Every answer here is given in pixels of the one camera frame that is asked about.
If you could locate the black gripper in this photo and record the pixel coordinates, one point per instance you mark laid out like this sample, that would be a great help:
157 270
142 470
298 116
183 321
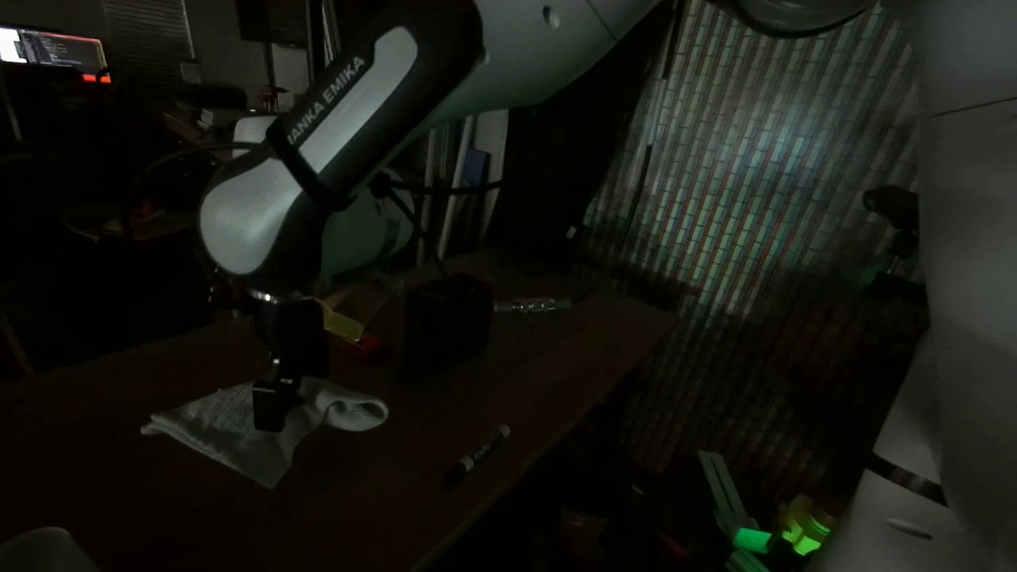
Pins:
289 339

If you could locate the white towel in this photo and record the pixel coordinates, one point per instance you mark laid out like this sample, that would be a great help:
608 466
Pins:
240 430

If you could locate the black basket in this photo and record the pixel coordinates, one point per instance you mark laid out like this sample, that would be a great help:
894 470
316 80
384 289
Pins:
445 319

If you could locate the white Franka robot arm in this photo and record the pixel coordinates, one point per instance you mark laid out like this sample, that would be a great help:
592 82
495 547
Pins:
351 137

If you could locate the black marker with white label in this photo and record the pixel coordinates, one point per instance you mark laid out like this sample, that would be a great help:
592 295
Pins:
476 448

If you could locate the lit computer monitor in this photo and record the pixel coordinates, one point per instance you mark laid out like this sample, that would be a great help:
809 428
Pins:
50 48

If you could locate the striped window blind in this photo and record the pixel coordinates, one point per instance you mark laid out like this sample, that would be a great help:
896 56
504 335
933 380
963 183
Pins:
741 232

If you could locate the glowing green objects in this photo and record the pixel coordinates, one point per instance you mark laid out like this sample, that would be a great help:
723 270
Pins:
784 534

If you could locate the white cabinet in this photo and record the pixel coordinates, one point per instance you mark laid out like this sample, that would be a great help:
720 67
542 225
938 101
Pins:
910 519

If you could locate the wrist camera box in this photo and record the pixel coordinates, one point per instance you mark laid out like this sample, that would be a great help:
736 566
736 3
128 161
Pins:
342 319

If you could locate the black camera on stand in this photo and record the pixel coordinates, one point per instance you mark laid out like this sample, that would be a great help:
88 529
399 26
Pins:
892 210

